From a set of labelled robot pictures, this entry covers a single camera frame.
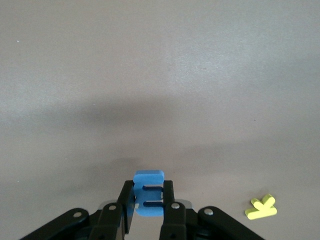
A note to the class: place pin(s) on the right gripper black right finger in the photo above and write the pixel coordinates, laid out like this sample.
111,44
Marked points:
172,220

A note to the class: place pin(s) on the blue foam letter m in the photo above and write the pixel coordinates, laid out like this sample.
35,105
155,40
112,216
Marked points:
147,178

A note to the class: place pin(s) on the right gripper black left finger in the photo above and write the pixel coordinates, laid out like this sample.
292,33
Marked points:
110,220

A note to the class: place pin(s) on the yellow foam letter k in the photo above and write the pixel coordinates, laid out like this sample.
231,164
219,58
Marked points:
262,211

